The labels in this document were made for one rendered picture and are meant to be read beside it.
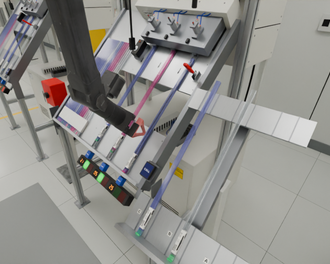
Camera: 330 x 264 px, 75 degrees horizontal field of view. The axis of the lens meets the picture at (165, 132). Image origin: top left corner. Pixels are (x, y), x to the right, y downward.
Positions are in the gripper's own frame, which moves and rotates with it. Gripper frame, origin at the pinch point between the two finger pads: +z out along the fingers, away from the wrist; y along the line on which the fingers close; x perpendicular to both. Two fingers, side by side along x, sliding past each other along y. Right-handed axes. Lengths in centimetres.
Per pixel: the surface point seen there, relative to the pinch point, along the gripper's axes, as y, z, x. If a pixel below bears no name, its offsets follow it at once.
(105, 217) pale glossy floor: 37, 66, 60
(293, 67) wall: -5, 139, -128
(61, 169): 101, 66, 59
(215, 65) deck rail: -11.9, 6.0, -34.7
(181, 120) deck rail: -11.9, 5.6, -10.9
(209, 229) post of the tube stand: -35.0, 19.9, 15.9
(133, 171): -4.7, 7.4, 13.7
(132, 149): 1.5, 7.4, 7.2
